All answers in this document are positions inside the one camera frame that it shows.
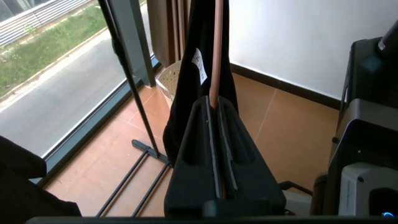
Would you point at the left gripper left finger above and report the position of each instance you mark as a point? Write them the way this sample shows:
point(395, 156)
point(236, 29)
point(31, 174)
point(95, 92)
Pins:
point(192, 180)

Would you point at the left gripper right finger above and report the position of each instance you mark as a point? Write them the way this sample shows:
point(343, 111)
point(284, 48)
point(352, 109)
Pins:
point(252, 180)

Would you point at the black garment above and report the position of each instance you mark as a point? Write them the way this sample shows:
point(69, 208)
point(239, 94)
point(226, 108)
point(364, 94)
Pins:
point(189, 102)

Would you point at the pink clothes hanger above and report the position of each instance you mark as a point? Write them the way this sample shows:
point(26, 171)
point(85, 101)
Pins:
point(216, 56)

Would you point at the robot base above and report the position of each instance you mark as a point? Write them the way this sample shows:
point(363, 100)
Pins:
point(363, 140)

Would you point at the white laundry basket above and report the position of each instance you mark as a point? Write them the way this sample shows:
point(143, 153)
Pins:
point(169, 79)

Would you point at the black clothes rack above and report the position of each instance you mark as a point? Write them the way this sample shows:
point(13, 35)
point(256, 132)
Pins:
point(124, 62)

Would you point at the window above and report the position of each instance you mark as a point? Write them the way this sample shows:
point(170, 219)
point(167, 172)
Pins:
point(133, 40)

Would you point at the brown curtain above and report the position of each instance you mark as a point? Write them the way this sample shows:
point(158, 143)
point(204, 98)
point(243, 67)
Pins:
point(168, 28)

